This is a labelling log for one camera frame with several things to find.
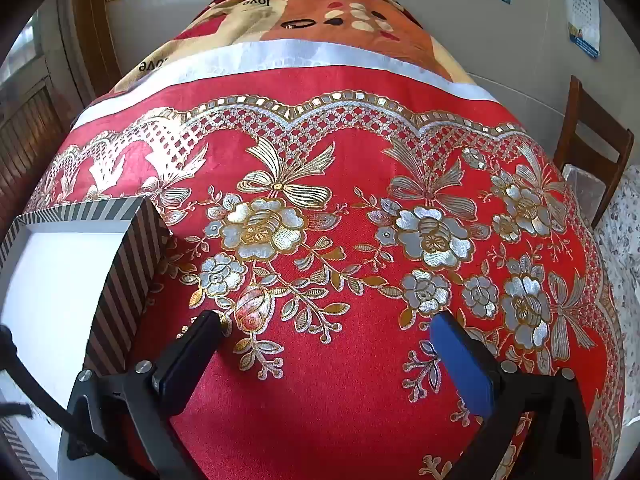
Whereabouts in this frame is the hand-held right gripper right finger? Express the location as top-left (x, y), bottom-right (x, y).
top-left (430, 312), bottom-right (596, 480)

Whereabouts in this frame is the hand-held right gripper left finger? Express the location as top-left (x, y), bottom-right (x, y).
top-left (67, 310), bottom-right (223, 480)

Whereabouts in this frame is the striped jewelry box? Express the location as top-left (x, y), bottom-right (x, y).
top-left (0, 196), bottom-right (173, 480)

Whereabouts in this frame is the white floral cloth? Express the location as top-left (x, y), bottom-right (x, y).
top-left (595, 164), bottom-right (640, 461)

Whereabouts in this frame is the brown wooden chair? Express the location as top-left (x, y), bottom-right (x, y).
top-left (552, 75), bottom-right (636, 231)

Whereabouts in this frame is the red gold floral tablecloth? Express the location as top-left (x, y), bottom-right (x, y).
top-left (24, 37), bottom-right (626, 480)

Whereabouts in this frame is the brown wooden shutter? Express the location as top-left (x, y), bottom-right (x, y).
top-left (0, 75), bottom-right (76, 226)

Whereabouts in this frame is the window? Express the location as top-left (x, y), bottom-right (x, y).
top-left (0, 10), bottom-right (51, 91)

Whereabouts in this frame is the orange cream printed blanket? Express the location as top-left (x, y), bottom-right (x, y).
top-left (112, 0), bottom-right (476, 96)

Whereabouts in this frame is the black cable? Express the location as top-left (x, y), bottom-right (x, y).
top-left (0, 325), bottom-right (101, 456)

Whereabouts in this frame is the brown wooden door frame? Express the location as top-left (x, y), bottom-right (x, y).
top-left (70, 0), bottom-right (123, 111)

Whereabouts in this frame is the wall calendar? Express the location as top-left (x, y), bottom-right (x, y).
top-left (560, 0), bottom-right (601, 58)

